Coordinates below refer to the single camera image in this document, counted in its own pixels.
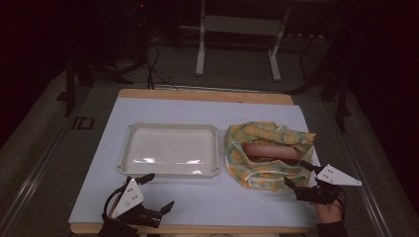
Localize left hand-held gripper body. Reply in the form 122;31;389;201
110;177;164;229

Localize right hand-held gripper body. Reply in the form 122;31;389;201
293;163;363;205

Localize yellow green patterned cloth bag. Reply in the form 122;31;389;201
223;120;317;193

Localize pink sausage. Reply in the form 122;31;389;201
242;141;302;163

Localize white plastic tray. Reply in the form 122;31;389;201
118;122;220;179

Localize person's left hand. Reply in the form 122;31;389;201
108;193;123;218

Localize person's right hand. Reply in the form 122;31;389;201
310;198;345;226

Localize pale blue table sheet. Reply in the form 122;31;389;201
68;97;322;229

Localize black stand legs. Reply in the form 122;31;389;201
63;53;134;119
286;63;353;133

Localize white metal stand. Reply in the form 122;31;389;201
180;0;293;83

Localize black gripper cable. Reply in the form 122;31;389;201
335;187;348;220
102;183;131;221

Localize black floor bracket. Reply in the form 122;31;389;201
71;116;96;130

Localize black floor cable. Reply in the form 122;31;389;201
143;41;180;91

